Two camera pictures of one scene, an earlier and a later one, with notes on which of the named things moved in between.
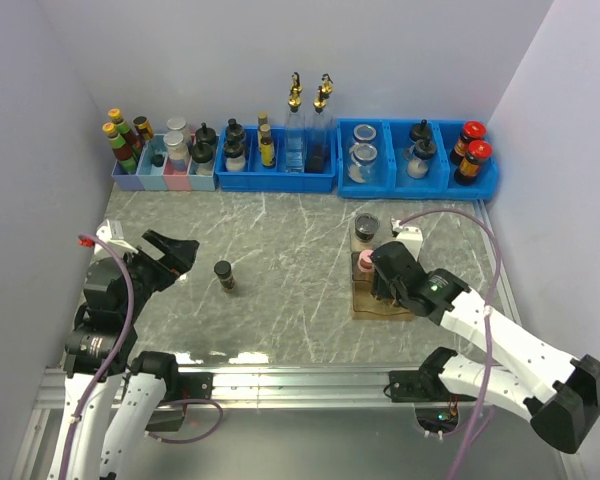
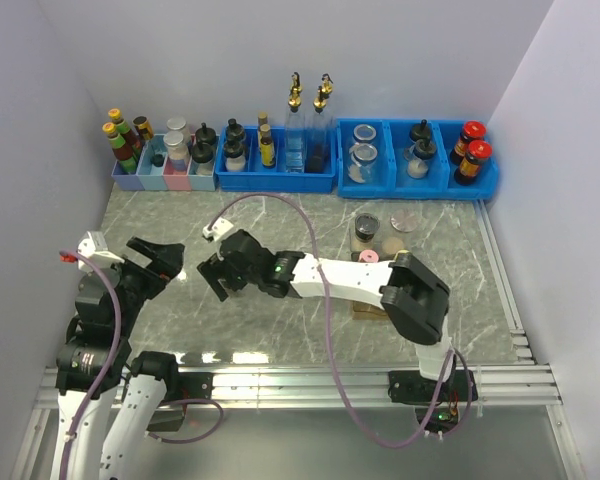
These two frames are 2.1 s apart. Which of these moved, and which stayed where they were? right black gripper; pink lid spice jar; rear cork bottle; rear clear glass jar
Moved: right black gripper
Stayed: rear clear glass jar; rear cork bottle; pink lid spice jar
